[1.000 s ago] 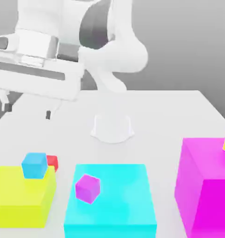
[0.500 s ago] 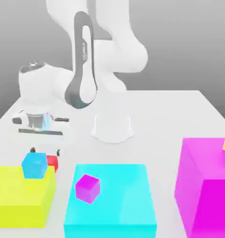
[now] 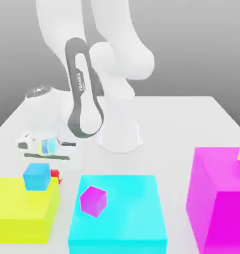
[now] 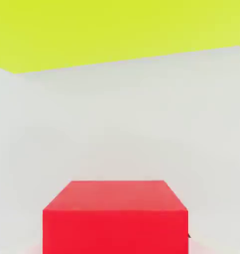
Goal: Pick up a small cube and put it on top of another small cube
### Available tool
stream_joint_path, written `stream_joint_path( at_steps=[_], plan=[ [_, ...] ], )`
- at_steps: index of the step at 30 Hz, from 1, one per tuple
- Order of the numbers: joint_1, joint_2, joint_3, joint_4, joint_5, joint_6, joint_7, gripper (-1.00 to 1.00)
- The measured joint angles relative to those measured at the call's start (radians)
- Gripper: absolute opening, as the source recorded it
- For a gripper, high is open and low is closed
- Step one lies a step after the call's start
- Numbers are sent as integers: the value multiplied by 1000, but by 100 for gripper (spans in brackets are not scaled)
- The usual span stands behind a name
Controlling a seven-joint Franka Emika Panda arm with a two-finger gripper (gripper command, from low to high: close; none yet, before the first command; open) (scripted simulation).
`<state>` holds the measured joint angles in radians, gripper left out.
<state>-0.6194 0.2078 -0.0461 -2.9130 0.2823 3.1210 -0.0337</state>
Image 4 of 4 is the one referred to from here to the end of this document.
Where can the small red cube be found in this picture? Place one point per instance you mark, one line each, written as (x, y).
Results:
(115, 222)

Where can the large yellow box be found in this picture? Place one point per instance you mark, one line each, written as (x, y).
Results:
(104, 29)

